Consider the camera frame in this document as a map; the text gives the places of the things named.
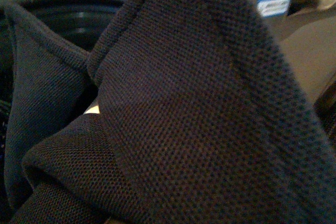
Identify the dark navy mesh garment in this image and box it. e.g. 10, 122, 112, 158
4, 0, 335, 223

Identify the beige leather sofa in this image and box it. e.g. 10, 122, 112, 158
268, 0, 335, 103

